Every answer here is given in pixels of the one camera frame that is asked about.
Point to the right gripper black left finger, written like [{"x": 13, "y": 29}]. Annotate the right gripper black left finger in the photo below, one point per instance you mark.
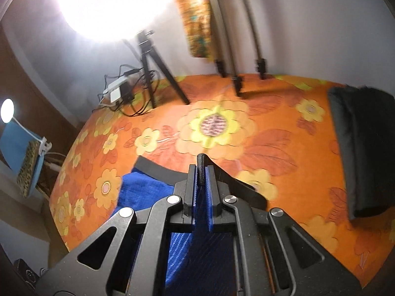
[{"x": 126, "y": 255}]

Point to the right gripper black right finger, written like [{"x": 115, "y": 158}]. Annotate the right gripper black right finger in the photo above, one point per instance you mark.
[{"x": 273, "y": 254}]

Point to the blue striped shorts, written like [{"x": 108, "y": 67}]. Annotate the blue striped shorts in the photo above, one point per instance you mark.
[{"x": 195, "y": 250}]

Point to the orange floral bedsheet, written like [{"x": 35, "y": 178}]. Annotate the orange floral bedsheet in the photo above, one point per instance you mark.
[{"x": 279, "y": 138}]

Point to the blue chair with patterned cushion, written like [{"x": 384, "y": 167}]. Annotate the blue chair with patterned cushion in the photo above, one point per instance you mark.
[{"x": 24, "y": 152}]

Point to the black folded garment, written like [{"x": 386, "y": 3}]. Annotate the black folded garment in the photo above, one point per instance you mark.
[{"x": 364, "y": 123}]

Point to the white power strip with adapters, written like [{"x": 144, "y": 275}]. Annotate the white power strip with adapters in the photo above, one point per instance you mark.
[{"x": 120, "y": 89}]

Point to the small black tripod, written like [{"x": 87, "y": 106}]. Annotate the small black tripod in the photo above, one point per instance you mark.
[{"x": 150, "y": 53}]

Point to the orange patterned hanging cloth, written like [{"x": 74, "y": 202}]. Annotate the orange patterned hanging cloth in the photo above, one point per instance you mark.
[{"x": 196, "y": 16}]

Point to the silver tall tripod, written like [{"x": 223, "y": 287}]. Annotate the silver tall tripod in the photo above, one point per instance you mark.
[{"x": 234, "y": 24}]

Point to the white ring light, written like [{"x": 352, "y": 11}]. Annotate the white ring light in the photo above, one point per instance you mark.
[{"x": 107, "y": 21}]

